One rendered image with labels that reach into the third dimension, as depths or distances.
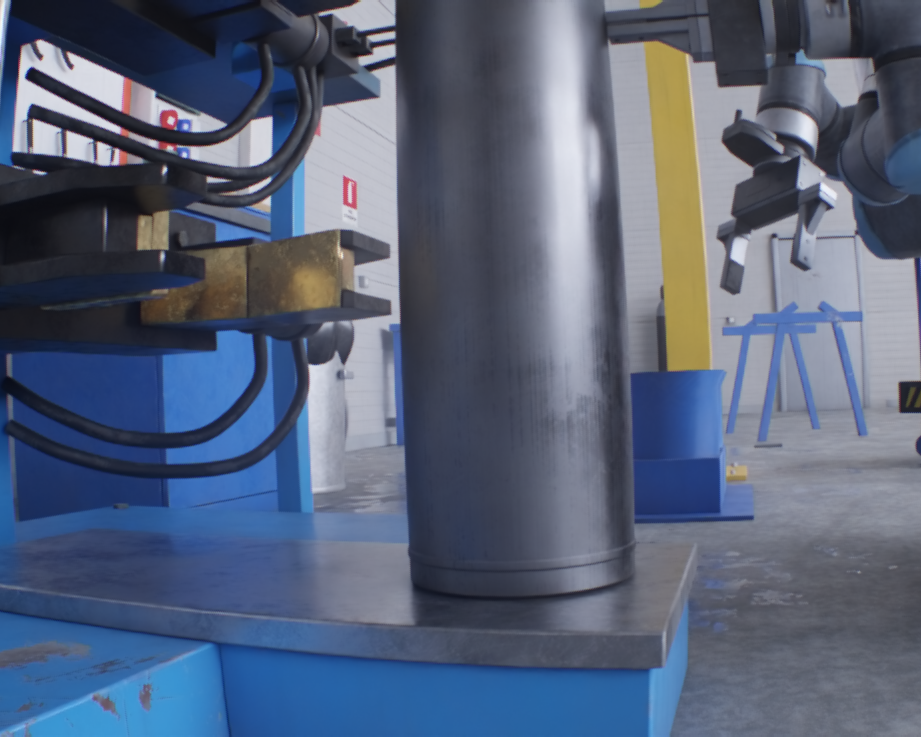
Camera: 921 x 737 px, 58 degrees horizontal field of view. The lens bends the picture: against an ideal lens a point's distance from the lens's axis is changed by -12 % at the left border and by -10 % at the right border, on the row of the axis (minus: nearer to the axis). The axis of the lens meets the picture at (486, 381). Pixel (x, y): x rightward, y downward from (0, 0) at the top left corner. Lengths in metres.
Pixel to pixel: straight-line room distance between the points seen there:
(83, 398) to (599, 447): 1.92
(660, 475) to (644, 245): 9.49
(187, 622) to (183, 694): 0.07
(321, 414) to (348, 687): 2.61
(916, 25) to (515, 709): 0.69
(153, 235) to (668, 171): 2.73
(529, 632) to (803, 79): 0.86
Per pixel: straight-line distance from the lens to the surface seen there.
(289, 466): 2.06
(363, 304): 1.14
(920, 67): 0.88
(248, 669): 0.81
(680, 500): 2.36
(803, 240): 1.12
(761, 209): 1.22
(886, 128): 0.89
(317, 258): 1.13
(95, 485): 2.54
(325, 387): 3.34
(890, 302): 11.75
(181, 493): 2.44
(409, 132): 0.86
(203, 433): 1.37
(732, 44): 0.89
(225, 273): 1.22
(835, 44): 0.90
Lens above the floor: 0.32
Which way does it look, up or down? 1 degrees up
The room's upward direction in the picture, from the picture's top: 2 degrees counter-clockwise
